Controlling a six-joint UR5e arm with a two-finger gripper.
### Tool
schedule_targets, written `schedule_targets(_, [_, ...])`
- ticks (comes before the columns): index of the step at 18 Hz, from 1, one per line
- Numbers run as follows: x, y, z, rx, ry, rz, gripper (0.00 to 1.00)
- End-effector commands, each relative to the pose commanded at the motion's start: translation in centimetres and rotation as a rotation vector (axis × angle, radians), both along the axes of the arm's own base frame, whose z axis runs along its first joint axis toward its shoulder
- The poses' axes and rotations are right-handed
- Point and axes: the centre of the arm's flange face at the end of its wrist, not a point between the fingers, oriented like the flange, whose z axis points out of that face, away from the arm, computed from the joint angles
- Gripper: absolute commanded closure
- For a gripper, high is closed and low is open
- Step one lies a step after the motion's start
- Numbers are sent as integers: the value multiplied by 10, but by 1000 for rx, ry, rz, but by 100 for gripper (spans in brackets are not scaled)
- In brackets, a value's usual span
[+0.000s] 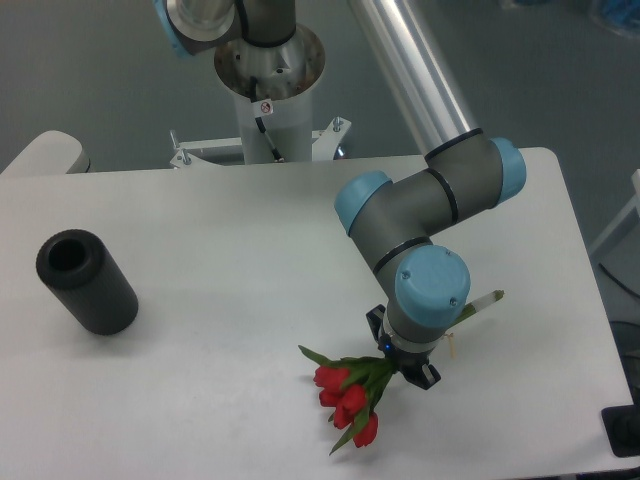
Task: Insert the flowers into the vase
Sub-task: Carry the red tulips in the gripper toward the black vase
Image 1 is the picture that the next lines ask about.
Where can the red tulip bouquet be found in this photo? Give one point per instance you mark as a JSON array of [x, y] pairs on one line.
[[352, 387]]

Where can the white metal base frame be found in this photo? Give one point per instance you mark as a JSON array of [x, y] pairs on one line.
[[200, 152]]

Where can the white rounded chair part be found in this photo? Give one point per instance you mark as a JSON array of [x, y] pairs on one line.
[[51, 153]]

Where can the white frame at right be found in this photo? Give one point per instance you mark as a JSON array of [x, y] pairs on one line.
[[620, 226]]

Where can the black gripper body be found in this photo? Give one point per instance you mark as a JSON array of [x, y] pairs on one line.
[[412, 358]]

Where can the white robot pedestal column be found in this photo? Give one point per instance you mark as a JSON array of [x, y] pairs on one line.
[[272, 93]]

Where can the black ribbed cylindrical vase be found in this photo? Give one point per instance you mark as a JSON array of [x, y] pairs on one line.
[[78, 269]]

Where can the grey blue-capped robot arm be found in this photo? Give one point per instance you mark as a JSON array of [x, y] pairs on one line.
[[390, 222]]

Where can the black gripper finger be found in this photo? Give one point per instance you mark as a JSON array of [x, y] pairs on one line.
[[423, 375], [375, 319]]

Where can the black box at table edge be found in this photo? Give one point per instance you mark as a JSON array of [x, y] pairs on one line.
[[622, 429]]

